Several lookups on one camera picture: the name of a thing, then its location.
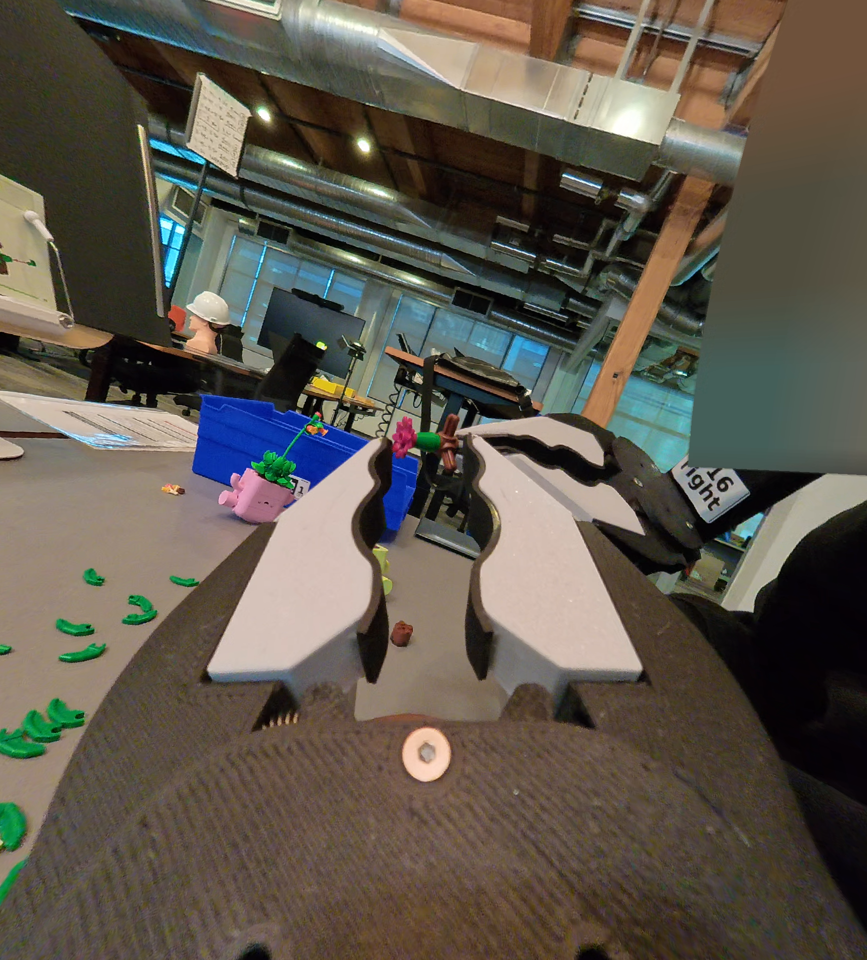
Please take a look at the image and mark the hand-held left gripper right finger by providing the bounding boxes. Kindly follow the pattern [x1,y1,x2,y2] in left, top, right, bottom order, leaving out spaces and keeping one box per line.
[463,433,645,714]

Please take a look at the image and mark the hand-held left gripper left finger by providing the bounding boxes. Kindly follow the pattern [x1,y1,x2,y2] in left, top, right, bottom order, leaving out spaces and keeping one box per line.
[207,437,393,710]

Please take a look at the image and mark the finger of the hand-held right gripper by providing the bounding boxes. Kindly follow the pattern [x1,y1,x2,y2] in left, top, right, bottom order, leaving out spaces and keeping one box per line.
[489,444,648,537]
[457,414,609,470]

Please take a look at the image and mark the person's right forearm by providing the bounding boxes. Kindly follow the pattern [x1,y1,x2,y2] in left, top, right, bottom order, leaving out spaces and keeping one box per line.
[669,472,867,751]

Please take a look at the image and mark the black bag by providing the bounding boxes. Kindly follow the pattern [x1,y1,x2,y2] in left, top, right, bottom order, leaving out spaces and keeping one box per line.
[433,354,532,391]

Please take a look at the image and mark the pink toy pot with plant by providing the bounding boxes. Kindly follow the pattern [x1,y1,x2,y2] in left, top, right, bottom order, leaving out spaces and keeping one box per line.
[218,411,330,525]

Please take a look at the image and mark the black flat panel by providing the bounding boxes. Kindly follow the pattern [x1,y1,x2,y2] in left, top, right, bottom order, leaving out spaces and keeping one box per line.
[413,480,480,560]

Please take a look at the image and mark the wooden top standing desk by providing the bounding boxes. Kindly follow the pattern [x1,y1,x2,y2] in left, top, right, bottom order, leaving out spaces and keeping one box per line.
[383,345,546,526]

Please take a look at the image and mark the blue plastic bin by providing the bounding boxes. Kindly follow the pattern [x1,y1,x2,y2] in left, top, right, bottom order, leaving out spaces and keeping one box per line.
[192,393,420,537]

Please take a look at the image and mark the black office chair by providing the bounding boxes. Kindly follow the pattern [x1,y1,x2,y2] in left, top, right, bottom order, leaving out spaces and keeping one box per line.
[257,333,322,414]

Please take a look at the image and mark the large black monitor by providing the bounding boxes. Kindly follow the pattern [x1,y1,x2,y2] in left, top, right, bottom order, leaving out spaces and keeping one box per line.
[257,287,369,382]

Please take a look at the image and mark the printed paper sheet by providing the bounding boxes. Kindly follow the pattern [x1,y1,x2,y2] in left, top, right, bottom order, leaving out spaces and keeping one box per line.
[0,388,202,453]

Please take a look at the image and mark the long wooden office desk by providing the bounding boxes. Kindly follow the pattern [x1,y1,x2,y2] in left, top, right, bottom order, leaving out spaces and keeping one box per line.
[84,337,270,406]

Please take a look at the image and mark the mannequin head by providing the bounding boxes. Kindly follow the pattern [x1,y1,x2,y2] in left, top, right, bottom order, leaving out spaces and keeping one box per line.
[182,311,225,355]

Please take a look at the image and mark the white hard hat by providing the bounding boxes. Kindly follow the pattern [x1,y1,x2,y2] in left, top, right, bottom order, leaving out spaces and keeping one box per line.
[184,290,234,325]

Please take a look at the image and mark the scatter of green toy leaves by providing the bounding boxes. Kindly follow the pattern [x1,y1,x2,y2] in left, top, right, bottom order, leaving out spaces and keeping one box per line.
[0,566,202,920]

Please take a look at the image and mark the hanging white paper sign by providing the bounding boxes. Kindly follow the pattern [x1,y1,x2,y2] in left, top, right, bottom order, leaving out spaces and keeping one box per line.
[184,71,252,179]

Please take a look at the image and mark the dark grey desktop monitor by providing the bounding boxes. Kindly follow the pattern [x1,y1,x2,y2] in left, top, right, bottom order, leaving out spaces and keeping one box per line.
[0,0,174,350]

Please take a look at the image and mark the wooden post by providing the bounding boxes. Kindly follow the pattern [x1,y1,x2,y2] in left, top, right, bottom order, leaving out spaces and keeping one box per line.
[579,176,716,429]

